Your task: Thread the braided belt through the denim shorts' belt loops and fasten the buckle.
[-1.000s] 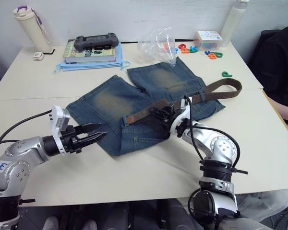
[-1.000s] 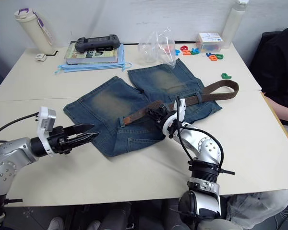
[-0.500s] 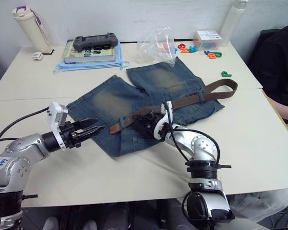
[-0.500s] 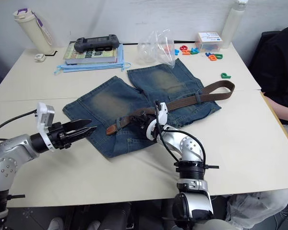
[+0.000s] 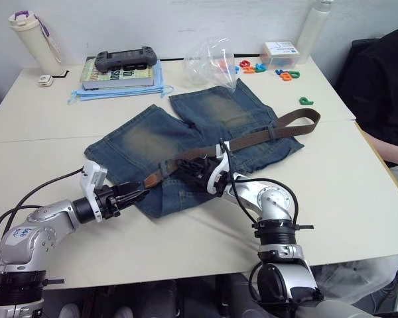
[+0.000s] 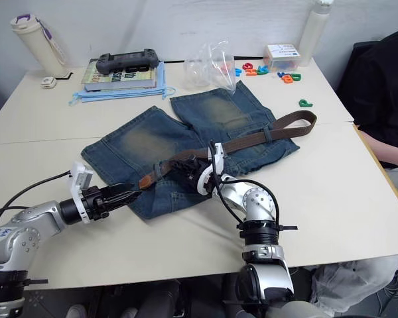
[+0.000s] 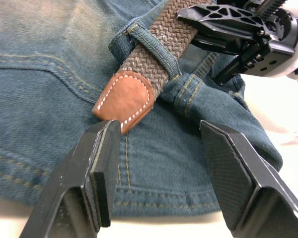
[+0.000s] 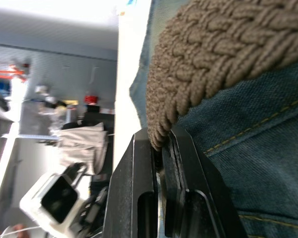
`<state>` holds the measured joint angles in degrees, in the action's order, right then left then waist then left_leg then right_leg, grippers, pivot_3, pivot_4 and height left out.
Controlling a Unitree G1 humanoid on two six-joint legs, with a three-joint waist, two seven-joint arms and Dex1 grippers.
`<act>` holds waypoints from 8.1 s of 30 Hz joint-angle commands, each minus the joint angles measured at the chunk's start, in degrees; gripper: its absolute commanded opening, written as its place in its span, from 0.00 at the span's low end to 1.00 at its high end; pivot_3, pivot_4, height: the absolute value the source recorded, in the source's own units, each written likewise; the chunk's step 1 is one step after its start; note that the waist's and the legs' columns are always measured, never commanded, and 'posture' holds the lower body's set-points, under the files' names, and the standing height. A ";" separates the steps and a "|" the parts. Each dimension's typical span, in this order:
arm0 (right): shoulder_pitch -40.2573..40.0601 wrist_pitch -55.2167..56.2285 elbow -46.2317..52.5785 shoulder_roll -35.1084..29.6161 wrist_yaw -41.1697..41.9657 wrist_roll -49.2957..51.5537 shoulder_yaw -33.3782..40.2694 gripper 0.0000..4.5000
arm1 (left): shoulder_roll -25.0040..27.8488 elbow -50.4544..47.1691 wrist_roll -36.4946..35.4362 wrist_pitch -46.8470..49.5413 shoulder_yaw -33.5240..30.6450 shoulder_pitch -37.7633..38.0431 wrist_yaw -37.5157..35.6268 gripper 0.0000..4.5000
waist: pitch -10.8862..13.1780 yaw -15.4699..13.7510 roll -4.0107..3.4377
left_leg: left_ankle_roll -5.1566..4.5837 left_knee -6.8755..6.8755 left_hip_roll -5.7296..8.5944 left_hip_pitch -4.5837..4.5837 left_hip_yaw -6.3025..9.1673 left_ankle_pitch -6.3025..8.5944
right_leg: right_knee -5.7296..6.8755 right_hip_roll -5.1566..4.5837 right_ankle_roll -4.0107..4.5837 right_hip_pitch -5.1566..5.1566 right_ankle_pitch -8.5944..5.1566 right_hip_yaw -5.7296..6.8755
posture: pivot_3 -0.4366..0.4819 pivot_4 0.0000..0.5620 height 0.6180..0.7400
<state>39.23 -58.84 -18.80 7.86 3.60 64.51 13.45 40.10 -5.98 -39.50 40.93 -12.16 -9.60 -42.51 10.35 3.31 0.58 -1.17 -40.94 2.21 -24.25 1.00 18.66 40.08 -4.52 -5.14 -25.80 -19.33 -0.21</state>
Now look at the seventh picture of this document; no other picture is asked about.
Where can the blue denim shorts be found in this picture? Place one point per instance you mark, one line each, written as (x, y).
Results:
(52, 99)

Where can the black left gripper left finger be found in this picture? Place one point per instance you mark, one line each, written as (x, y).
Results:
(72, 178)

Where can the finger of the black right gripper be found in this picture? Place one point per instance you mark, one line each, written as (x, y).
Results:
(228, 22)
(218, 43)

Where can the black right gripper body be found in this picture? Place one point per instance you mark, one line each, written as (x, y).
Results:
(275, 44)

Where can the brown braided belt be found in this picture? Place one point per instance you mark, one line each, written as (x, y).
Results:
(141, 74)

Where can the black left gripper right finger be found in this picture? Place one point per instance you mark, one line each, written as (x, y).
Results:
(248, 178)

